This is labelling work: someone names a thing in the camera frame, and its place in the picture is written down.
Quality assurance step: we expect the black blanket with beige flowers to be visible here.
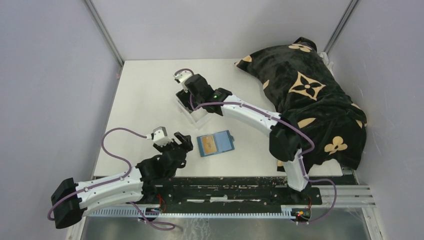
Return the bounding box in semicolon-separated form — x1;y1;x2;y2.
235;37;367;171

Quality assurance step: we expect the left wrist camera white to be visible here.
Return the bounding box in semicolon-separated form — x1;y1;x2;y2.
147;126;172;147

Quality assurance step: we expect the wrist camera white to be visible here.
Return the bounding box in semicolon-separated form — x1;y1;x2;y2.
147;126;172;147
173;70;194;84

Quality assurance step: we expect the clear plastic tray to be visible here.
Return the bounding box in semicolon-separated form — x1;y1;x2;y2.
175;97;212;130

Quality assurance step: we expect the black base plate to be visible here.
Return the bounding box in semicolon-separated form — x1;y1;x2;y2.
137;176;323;213

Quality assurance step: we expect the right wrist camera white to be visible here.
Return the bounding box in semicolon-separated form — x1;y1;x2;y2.
173;70;194;84

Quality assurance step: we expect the blue leather card holder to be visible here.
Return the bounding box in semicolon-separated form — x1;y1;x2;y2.
196;130;235;157

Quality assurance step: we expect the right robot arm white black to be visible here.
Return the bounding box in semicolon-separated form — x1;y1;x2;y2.
173;68;315;204

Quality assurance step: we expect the gold VIP card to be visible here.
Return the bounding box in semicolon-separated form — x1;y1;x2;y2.
200;135;218;155

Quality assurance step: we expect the white slotted cable duct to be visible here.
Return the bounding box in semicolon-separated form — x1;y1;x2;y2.
89;205;299;220

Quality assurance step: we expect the aluminium rail frame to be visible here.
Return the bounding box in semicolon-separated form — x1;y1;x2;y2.
66;185;382;240

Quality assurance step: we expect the white crumpled cloth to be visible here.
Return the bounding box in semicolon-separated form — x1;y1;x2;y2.
317;51;334;75

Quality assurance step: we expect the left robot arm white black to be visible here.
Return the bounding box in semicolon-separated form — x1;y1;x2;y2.
47;127;194;229

